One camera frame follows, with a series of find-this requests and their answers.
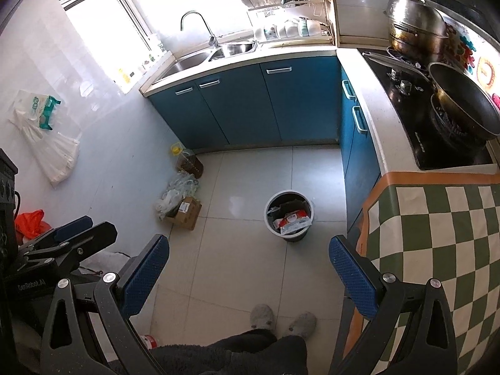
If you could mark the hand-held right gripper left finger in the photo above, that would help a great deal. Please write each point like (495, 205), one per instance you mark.
(144, 273)

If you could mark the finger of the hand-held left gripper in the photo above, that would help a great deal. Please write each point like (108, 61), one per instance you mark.
(74, 223)
(93, 234)

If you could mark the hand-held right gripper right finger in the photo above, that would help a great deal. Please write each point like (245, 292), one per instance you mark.
(351, 273)

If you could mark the red white packet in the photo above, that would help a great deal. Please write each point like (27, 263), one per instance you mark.
(293, 220)

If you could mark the white round trash bin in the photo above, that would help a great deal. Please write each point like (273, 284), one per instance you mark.
(273, 229)

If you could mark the red plastic bag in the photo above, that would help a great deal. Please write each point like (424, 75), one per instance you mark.
(31, 220)

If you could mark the red white can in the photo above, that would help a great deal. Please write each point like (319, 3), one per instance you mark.
(149, 342)

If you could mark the hanging white plastic bag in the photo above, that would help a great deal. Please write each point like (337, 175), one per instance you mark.
(54, 156)

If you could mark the grey slipper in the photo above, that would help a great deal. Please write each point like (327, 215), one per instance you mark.
(261, 316)
(302, 325)

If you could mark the small cardboard box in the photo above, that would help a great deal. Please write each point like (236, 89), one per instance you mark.
(187, 213)

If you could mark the green white checkered tablecloth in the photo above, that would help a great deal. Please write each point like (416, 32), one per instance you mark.
(429, 234)

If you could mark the clear crumpled plastic bags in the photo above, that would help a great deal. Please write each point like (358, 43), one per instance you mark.
(175, 187)

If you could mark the green white tissue pack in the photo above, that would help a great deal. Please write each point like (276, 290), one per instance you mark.
(45, 111)

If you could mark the blue stove-side cabinet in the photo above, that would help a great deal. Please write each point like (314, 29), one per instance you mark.
(359, 164)

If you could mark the brown oil bottle yellow cap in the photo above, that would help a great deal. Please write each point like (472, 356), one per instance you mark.
(189, 164)

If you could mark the person's dark pants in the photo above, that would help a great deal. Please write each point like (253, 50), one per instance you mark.
(234, 355)

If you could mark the black gas stove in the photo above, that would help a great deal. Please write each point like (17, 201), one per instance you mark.
(414, 125)

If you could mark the steel double sink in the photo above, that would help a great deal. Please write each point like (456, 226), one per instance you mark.
(183, 64)

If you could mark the blue sink cabinet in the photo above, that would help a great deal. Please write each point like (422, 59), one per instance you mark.
(242, 105)

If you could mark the kitchen window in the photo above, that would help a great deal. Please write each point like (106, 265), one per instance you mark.
(97, 27)

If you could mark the white bottle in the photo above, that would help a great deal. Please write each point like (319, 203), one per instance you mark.
(155, 43)

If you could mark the black wok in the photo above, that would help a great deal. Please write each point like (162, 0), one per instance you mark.
(465, 97)

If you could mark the glass pot lid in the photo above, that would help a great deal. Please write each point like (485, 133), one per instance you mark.
(390, 64)

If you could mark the steel faucet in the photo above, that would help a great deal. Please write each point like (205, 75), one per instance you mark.
(213, 41)

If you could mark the row of white bowls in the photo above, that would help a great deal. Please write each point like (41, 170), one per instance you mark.
(291, 27)

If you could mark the steel steamer pot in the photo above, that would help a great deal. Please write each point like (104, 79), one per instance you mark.
(418, 19)

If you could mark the wooden cutting board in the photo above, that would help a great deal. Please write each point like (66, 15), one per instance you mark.
(331, 7)

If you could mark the steel dish rack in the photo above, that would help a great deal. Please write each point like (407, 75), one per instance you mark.
(289, 2)

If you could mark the colourful printed wall sticker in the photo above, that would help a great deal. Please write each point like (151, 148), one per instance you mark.
(468, 52)

